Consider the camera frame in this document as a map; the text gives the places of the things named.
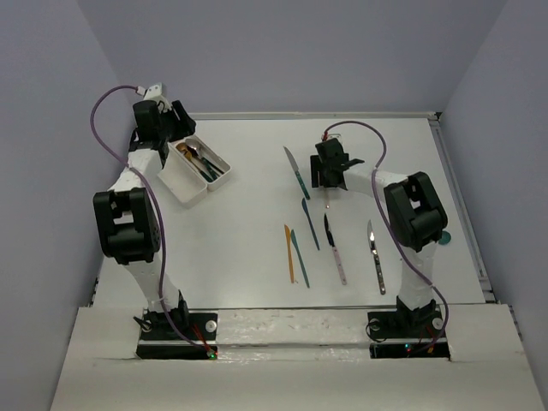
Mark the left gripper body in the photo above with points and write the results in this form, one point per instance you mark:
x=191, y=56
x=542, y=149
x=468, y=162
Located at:
x=168, y=128

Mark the teal plastic spoon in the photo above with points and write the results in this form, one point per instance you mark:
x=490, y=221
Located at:
x=445, y=238

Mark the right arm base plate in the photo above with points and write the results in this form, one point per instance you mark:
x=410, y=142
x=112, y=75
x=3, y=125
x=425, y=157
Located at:
x=391, y=341

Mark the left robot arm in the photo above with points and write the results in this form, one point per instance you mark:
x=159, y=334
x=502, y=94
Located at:
x=129, y=228

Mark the aluminium rail edge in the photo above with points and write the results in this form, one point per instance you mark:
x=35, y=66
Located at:
x=293, y=115
x=462, y=212

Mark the aluminium rail right edge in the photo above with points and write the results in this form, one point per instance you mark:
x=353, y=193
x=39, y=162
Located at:
x=462, y=212

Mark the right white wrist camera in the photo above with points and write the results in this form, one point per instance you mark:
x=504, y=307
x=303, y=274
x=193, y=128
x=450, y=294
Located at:
x=335, y=136

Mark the steel spoon teal handle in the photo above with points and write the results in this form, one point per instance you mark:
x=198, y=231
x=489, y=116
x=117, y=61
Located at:
x=194, y=144

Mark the beige plastic spoon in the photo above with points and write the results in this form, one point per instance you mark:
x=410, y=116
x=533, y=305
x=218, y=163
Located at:
x=327, y=199

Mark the orange plastic knife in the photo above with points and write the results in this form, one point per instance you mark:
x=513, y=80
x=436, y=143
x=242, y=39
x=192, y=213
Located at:
x=287, y=233

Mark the steel knife teal handle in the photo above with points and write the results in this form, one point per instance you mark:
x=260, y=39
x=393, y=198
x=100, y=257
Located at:
x=296, y=171

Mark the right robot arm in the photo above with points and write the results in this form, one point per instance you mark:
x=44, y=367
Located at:
x=412, y=213

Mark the copper spoon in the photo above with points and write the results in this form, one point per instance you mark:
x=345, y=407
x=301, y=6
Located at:
x=189, y=154

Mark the black spoon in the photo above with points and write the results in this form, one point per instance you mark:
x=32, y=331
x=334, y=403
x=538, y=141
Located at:
x=211, y=164

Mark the white front cover board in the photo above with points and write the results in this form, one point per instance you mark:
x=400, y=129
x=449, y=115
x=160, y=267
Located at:
x=297, y=360

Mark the gold spoon teal handle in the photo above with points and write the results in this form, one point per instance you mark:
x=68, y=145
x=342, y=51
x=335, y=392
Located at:
x=207, y=173

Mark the aluminium rail back edge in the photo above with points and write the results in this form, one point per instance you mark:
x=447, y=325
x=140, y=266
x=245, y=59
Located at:
x=293, y=115

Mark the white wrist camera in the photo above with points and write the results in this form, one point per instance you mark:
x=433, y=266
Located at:
x=155, y=92
x=335, y=136

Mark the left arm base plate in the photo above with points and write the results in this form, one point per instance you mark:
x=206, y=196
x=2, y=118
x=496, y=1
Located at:
x=159, y=341

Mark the steel knife dark handle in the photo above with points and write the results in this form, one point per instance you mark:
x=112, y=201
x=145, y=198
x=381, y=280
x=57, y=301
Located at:
x=376, y=259

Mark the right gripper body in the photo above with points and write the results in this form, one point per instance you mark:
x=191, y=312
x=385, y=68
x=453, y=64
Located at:
x=324, y=175

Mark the white container right compartment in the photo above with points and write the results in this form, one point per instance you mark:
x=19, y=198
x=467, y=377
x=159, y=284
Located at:
x=215, y=158

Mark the white container left compartment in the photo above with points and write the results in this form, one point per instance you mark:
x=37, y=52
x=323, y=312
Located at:
x=181, y=179

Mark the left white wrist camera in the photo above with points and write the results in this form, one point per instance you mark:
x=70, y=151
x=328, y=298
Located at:
x=155, y=92

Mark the white container compartment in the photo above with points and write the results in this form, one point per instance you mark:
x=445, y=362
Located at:
x=215, y=158
x=181, y=179

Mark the blue plastic knife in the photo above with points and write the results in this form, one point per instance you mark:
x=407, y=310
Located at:
x=310, y=223

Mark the steel knife pink handle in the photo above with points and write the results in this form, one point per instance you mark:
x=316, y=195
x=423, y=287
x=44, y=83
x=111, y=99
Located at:
x=334, y=249

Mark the teal plastic knife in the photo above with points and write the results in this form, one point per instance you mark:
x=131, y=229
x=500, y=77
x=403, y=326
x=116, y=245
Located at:
x=299, y=256

